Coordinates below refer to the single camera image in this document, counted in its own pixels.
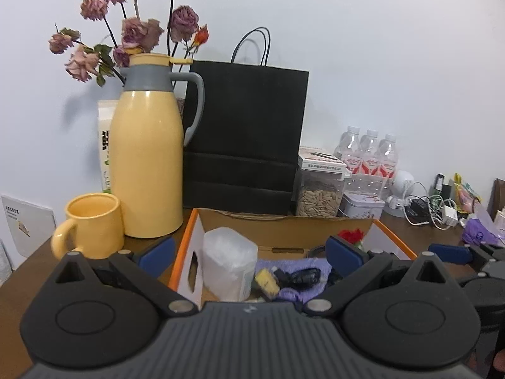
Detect tangle of cables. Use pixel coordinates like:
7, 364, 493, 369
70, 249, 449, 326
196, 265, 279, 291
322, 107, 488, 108
404, 193, 460, 227

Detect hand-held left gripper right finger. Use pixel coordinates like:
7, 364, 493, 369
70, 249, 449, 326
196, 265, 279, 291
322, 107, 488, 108
303, 236, 446, 318

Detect small black bottle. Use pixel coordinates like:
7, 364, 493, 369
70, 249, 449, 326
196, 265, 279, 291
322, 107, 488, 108
432, 174, 454, 206

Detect colourful snack packet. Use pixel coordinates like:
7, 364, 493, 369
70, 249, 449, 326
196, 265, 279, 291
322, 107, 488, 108
453, 173, 482, 214

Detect brown paper bag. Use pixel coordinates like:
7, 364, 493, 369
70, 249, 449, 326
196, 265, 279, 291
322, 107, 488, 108
487, 177, 505, 222

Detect purple knitted cloth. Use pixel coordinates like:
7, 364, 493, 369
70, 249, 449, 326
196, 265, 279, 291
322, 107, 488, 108
252, 257, 332, 304

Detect white printed box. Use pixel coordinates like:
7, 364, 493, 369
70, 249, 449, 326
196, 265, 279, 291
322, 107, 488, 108
0, 194, 57, 259

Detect black cable with plug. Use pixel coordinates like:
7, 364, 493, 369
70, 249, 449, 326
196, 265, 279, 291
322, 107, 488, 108
276, 268, 322, 290

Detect clear seed container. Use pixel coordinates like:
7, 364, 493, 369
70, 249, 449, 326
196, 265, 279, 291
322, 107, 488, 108
295, 166, 350, 218

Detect dried pink roses bunch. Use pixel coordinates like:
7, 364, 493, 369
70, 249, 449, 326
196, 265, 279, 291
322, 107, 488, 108
48, 0, 208, 87

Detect purple tissue pack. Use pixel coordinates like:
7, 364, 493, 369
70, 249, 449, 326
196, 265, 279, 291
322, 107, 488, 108
461, 211, 505, 247

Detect printed tin box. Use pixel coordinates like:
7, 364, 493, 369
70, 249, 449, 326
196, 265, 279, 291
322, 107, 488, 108
338, 190, 386, 220

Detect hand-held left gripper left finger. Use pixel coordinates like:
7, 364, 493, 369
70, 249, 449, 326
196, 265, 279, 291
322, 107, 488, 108
55, 237, 198, 317

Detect white milk carton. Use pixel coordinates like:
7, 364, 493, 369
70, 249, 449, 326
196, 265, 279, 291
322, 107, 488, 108
97, 100, 119, 194

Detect white round camera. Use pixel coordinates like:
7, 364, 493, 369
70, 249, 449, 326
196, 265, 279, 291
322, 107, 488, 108
386, 170, 415, 218

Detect yellow mug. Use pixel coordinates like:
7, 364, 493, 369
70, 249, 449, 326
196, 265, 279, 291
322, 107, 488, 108
50, 193, 125, 260

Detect yellow thermos jug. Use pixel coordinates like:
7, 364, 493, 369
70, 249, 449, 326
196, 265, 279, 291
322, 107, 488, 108
110, 53, 205, 239

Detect black paper bag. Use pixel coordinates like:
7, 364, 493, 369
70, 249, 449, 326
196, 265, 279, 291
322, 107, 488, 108
182, 27, 309, 216

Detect flat white box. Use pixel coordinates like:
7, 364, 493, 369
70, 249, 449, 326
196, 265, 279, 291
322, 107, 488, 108
297, 147, 348, 175

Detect clear cotton container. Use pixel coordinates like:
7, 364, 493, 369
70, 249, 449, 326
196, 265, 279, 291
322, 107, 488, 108
202, 227, 258, 303

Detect red cardboard box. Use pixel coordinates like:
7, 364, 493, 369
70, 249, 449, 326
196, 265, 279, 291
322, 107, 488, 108
169, 207, 419, 310

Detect small yellow toy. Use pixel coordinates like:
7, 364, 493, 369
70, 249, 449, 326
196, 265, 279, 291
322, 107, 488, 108
254, 269, 281, 297

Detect red fabric rose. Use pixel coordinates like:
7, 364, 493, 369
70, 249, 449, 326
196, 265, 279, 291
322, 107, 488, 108
338, 228, 365, 251

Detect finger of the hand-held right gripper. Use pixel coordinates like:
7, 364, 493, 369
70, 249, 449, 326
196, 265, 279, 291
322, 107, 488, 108
428, 244, 480, 265
478, 242, 505, 258

